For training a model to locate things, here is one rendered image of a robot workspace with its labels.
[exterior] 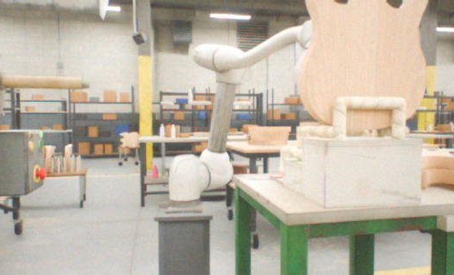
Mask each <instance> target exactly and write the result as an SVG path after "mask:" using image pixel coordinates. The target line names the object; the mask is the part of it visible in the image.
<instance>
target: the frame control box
mask: <svg viewBox="0 0 454 275"><path fill-rule="evenodd" d="M29 131H33V139H32V140H30V139H29ZM38 131H40V130H20V131H0V197H12V200H13V201H15V206H13V207H12V206H7V205H2V204H1V203H0V209H1V210H3V211H18V210H19V209H20V207H21V201H20V197H21V196H27V195H28V194H29V193H31V192H33V191H35V190H36V189H37V188H39V187H41V186H43V180H41V179H40V178H37V177H36V172H37V171H40V169H41V168H43V149H41V148H40V141H41V140H43V137H42V138H39V136H38ZM31 142H33V144H34V150H33V151H32V150H31V149H30V144H31Z"/></svg>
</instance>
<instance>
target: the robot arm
mask: <svg viewBox="0 0 454 275"><path fill-rule="evenodd" d="M311 35H312V25H311V21H307V22H305V23H304V25H303V26H300V27H292V28H289V29H287V30H284V31H283V32H279V33H278V34H277V35H275V36H274V37H271V38H270V39H269V40H267V41H266V42H263V43H261V44H260V45H258V46H256V47H255V48H253V49H252V50H250V51H246V52H243V51H241V50H239V49H237V48H234V47H232V46H222V45H208V44H203V45H200V46H197V47H196V48H195V49H194V50H193V51H192V56H193V61H194V62H195V63H196V64H198V65H199V66H201V67H203V68H206V69H207V70H213V71H215V74H216V79H217V81H218V82H217V91H216V96H215V104H214V110H213V114H212V119H211V123H210V136H209V141H208V145H207V148H206V150H205V151H203V152H202V156H201V157H200V158H199V159H198V158H197V157H195V156H193V155H192V154H183V155H179V156H177V157H176V158H174V160H173V162H172V163H171V166H170V176H169V189H170V201H169V202H161V203H159V208H163V209H167V210H165V214H173V213H202V212H203V209H202V205H203V202H202V201H200V192H202V191H207V190H211V189H215V188H219V187H222V186H224V185H225V184H228V182H229V181H230V179H231V178H232V173H233V170H232V165H231V163H230V161H229V156H228V153H227V152H225V148H226V144H227V139H228V131H229V127H230V119H231V114H232V106H233V102H234V97H235V93H236V88H237V84H238V83H240V82H241V79H242V77H243V75H244V74H246V72H247V71H248V69H249V68H250V66H251V65H253V64H256V63H258V62H259V61H260V60H263V59H264V58H265V57H267V56H269V55H271V54H272V53H273V52H274V51H276V50H279V49H281V48H282V47H283V46H285V45H287V44H289V43H292V42H299V43H300V44H301V46H302V47H303V48H304V52H303V55H302V56H301V57H300V59H299V61H298V62H297V64H296V67H295V69H294V70H293V72H292V75H291V77H292V80H293V82H295V84H296V85H298V86H299V82H298V79H299V71H300V64H301V63H302V60H303V58H304V55H305V52H306V51H307V50H308V48H309V46H310V40H311Z"/></svg>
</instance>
